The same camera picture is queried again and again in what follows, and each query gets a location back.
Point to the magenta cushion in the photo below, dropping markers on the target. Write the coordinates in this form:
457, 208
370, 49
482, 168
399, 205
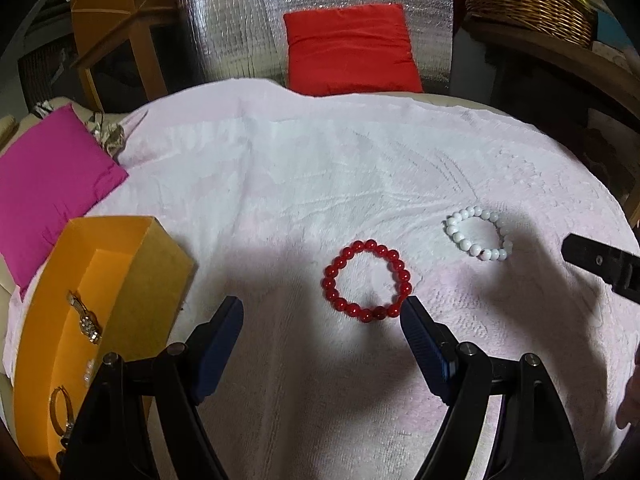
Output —
53, 173

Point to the wicker basket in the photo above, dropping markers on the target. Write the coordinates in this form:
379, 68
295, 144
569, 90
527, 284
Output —
568, 20

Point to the red cushion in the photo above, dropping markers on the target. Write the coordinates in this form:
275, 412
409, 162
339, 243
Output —
355, 49

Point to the wooden side table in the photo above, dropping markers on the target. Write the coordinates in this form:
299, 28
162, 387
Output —
130, 52

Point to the wooden shelf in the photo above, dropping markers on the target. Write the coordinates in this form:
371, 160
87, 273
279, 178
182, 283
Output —
580, 99

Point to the silver foil insulation sheet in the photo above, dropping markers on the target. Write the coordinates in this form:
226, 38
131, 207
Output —
247, 38

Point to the silver bangle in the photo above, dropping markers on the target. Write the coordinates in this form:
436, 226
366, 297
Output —
61, 412

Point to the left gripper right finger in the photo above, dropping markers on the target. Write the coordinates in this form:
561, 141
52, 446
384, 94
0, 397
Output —
433, 347

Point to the orange cardboard box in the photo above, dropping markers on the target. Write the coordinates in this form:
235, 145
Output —
111, 284

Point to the person's right hand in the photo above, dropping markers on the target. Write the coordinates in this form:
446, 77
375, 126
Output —
628, 413

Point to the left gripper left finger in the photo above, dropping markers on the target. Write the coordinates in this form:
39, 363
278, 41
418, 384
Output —
210, 346

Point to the silver fabric pouch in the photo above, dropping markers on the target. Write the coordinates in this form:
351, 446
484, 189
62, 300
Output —
109, 135

